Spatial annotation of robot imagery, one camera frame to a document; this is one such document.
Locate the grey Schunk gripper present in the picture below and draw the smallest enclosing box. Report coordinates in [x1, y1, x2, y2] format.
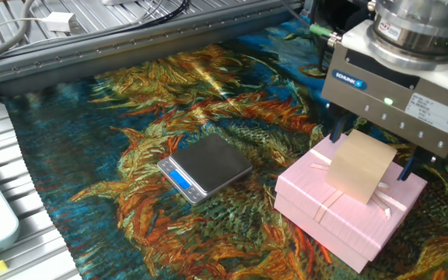
[320, 19, 448, 183]

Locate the light wooden block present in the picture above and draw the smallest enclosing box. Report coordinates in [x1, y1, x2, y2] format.
[325, 128, 398, 205]

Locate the silver digital scale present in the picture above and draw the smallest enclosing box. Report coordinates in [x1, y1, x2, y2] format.
[156, 133, 254, 206]

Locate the pink gift box with ribbon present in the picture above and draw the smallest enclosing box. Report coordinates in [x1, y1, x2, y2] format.
[273, 134, 429, 274]

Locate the silver force torque sensor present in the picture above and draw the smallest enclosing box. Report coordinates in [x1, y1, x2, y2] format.
[366, 0, 448, 73]

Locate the sunflower painting cloth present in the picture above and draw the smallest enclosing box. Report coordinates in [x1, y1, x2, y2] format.
[4, 17, 448, 280]

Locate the white power adapter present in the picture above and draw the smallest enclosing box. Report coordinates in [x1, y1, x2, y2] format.
[40, 11, 77, 33]

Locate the black cable with green plug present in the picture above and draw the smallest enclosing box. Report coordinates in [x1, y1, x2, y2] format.
[308, 22, 343, 74]

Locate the black table cable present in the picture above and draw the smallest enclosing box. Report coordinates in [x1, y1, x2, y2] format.
[91, 0, 191, 38]

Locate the aluminium rail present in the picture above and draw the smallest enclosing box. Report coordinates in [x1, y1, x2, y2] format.
[0, 2, 305, 97]

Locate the thick grey cable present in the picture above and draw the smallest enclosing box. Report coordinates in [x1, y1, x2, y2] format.
[0, 0, 37, 65]

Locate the white adapter cable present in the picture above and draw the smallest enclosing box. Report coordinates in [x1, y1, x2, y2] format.
[0, 16, 44, 34]

